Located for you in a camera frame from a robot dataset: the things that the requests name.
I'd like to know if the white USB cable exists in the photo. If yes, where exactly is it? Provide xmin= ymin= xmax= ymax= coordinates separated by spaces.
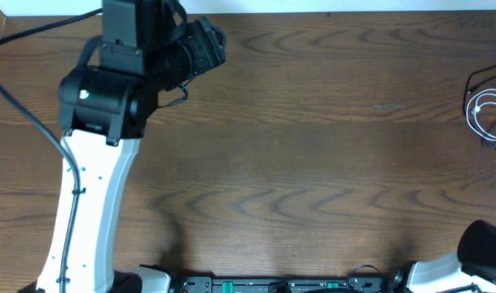
xmin=465 ymin=88 xmax=496 ymax=143

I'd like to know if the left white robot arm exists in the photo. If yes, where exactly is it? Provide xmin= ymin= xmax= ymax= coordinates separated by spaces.
xmin=27 ymin=1 xmax=226 ymax=293

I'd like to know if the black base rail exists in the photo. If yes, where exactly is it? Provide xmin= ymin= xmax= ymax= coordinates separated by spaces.
xmin=108 ymin=263 xmax=399 ymax=293

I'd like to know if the thin black cable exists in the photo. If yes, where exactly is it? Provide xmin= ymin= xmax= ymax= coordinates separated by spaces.
xmin=462 ymin=60 xmax=496 ymax=155

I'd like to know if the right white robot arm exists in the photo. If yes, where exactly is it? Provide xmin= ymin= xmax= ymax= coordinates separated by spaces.
xmin=387 ymin=220 xmax=496 ymax=293

